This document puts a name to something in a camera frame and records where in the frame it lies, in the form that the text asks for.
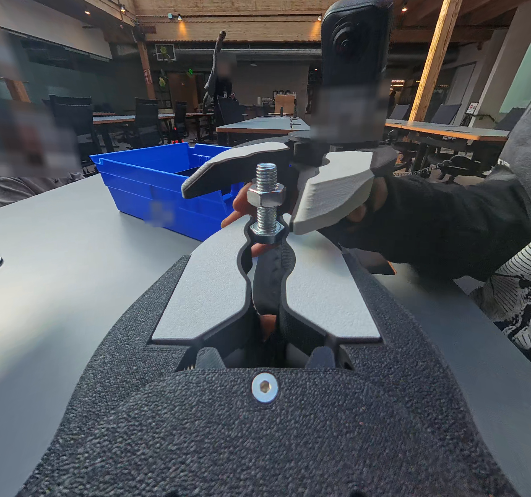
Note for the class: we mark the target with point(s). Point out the person's right forearm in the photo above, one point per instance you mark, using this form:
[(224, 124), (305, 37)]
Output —
[(468, 223)]

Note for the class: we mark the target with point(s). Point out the silver bolt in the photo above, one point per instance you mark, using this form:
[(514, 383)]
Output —
[(266, 215)]

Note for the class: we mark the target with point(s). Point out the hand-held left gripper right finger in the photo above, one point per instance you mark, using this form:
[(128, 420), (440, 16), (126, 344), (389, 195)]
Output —
[(327, 298)]

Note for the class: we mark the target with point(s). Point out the silver hex nut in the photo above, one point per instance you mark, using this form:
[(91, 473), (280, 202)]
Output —
[(265, 195)]

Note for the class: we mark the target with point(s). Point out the blue plastic bin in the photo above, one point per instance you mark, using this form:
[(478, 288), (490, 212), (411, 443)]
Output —
[(137, 181)]

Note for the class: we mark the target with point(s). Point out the wooden support post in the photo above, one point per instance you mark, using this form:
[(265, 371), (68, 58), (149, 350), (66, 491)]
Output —
[(442, 44)]

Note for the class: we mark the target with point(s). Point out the black bin divider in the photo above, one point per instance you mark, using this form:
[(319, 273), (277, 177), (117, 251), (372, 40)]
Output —
[(186, 170)]

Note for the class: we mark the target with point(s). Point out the person's patterned clothing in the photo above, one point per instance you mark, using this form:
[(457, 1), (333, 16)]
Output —
[(510, 298)]

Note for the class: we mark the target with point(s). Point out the red and white wall sign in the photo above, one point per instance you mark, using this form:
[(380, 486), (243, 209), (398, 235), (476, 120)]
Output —
[(471, 108)]

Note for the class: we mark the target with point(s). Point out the hanging green plant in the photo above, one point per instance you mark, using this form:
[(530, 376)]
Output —
[(165, 53)]

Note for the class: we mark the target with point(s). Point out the person's right hand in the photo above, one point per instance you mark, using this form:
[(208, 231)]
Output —
[(385, 231)]

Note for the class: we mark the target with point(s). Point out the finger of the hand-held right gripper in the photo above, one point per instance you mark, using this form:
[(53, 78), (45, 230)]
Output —
[(336, 194), (224, 169)]

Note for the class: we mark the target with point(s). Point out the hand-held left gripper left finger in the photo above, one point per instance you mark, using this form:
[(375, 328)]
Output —
[(199, 298)]

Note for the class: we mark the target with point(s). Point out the wooden box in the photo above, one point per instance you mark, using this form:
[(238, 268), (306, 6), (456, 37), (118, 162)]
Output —
[(285, 103)]

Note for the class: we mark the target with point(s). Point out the grey wood-edged table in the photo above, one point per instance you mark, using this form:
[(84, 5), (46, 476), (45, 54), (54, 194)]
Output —
[(124, 118), (265, 125), (448, 130)]

